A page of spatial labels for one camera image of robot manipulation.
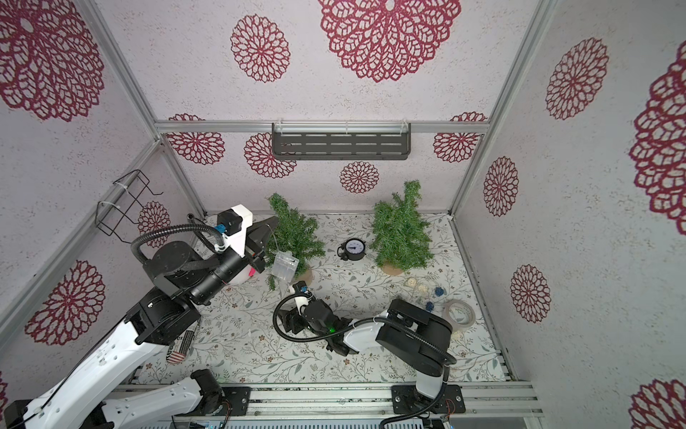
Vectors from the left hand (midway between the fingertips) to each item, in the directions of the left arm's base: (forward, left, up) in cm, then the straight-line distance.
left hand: (274, 222), depth 55 cm
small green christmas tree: (+15, -33, -24) cm, 43 cm away
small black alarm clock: (+25, -18, -45) cm, 54 cm away
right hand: (-2, +4, -36) cm, 37 cm away
